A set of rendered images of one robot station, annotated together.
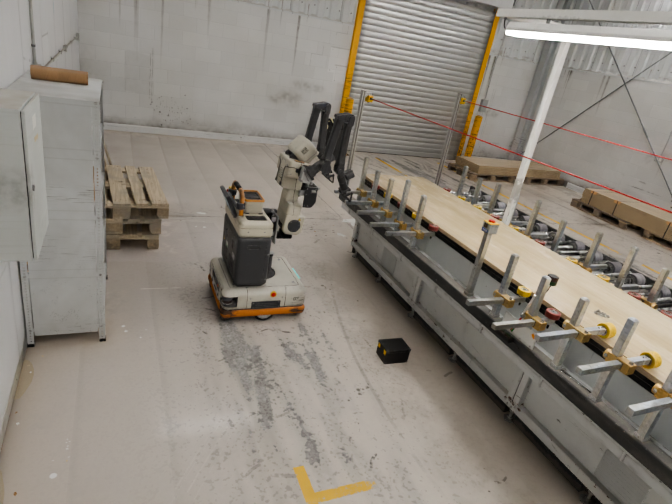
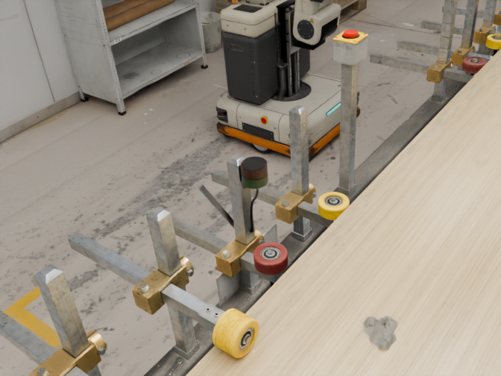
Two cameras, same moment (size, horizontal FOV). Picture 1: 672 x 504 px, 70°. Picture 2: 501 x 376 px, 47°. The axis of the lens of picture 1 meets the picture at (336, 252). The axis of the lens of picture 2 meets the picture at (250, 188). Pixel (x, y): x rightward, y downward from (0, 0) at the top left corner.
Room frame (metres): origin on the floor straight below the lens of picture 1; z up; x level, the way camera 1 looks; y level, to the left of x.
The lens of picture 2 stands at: (2.00, -2.16, 1.80)
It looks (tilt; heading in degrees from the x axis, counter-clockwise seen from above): 36 degrees down; 68
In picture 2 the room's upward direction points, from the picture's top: 5 degrees counter-clockwise
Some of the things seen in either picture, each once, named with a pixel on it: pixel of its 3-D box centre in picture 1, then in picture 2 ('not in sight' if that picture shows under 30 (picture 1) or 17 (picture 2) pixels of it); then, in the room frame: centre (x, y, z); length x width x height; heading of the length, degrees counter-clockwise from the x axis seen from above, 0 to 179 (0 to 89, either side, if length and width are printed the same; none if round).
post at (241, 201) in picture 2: (532, 314); (245, 237); (2.39, -1.14, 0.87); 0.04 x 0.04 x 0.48; 27
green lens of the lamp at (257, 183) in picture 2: not in sight; (254, 177); (2.41, -1.19, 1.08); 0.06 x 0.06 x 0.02
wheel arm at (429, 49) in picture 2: (393, 225); (445, 53); (3.66, -0.42, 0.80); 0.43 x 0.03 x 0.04; 117
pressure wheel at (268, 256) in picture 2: (550, 319); (271, 269); (2.40, -1.26, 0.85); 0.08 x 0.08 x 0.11
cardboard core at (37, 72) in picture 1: (60, 75); not in sight; (2.96, 1.85, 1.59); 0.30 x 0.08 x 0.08; 117
